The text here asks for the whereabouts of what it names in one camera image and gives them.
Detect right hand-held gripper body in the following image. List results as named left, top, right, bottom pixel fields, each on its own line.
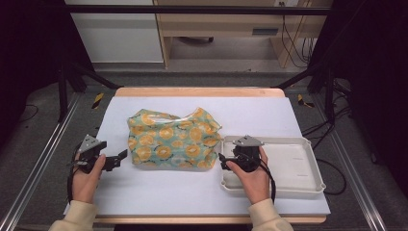
left=232, top=135, right=266, bottom=173

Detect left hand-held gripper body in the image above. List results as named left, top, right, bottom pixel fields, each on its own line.
left=75, top=134, right=109, bottom=175

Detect white plastic tray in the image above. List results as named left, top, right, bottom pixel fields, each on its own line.
left=219, top=135, right=327, bottom=199

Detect orange slice print plastic bag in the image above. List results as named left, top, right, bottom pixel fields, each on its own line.
left=127, top=107, right=223, bottom=171

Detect person's right hand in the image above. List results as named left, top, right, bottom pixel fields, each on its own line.
left=225, top=145, right=271, bottom=205

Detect person's left hand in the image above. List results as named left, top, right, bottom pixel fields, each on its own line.
left=70, top=153, right=107, bottom=205

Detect yellow black tape strip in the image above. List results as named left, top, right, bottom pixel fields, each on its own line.
left=91, top=91, right=106, bottom=111
left=296, top=93, right=316, bottom=110

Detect black metal stand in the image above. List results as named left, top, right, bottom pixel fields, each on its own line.
left=272, top=62, right=338, bottom=125
left=57, top=61, right=123, bottom=123

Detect black curtain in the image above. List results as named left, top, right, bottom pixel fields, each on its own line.
left=0, top=0, right=94, bottom=147
left=307, top=0, right=408, bottom=193

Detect white cabinet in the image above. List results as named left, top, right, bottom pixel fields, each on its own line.
left=64, top=0, right=165, bottom=64

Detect light wooden desk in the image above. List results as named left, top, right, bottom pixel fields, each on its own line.
left=153, top=0, right=334, bottom=69

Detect right hand-held gripper cable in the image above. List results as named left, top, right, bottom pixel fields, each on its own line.
left=242, top=153, right=277, bottom=205

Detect hand-held gripper cable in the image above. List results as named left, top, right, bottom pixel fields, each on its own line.
left=242, top=153, right=277, bottom=205
left=65, top=143, right=82, bottom=205

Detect left hand-held gripper cable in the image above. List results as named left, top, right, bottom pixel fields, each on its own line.
left=65, top=143, right=82, bottom=205

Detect aluminium rail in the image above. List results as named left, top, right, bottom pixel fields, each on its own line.
left=0, top=92, right=82, bottom=231
left=311, top=92, right=390, bottom=231

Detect thin black floor cable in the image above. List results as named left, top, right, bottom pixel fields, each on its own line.
left=18, top=103, right=40, bottom=123

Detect black hanging cables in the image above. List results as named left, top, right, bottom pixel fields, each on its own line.
left=279, top=1, right=318, bottom=69

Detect black horizontal frame bar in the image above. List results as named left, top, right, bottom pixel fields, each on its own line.
left=64, top=4, right=332, bottom=16

